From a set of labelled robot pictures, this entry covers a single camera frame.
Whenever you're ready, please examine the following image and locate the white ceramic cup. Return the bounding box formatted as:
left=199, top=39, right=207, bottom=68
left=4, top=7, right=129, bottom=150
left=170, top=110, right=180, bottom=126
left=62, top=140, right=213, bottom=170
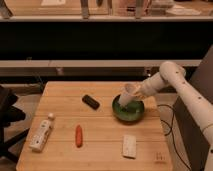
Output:
left=118, top=83, right=138, bottom=107

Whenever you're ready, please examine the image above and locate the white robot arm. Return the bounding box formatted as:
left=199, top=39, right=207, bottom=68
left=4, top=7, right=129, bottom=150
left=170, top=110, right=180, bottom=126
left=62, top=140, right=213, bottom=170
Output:
left=136, top=61, right=213, bottom=171

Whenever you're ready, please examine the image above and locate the green ceramic bowl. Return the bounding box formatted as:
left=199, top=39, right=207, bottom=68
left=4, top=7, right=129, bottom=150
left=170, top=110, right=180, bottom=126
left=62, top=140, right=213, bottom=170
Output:
left=112, top=95, right=145, bottom=122

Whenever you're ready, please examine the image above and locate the black rectangular block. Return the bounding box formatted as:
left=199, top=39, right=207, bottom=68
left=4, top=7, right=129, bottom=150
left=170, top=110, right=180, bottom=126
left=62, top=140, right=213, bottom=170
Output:
left=82, top=95, right=100, bottom=110

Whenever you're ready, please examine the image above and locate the orange carrot toy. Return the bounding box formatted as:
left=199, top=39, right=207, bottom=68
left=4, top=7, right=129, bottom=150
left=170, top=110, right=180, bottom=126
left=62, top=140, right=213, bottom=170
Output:
left=75, top=125, right=83, bottom=148

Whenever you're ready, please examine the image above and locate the white plastic bottle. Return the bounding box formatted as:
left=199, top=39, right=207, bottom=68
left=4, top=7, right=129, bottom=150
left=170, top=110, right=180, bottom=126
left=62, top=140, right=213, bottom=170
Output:
left=29, top=113, right=55, bottom=152

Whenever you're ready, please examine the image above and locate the black chair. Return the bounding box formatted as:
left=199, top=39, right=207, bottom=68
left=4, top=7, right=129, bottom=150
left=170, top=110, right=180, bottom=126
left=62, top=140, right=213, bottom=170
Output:
left=0, top=85, right=29, bottom=163

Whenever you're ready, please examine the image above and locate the black cable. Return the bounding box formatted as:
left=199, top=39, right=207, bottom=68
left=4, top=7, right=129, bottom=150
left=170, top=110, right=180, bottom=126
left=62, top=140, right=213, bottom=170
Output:
left=156, top=103, right=193, bottom=171

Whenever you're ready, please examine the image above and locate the wooden shelf rail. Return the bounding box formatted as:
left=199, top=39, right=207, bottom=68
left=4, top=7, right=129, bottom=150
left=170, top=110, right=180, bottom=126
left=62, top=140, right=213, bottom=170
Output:
left=0, top=59, right=203, bottom=69

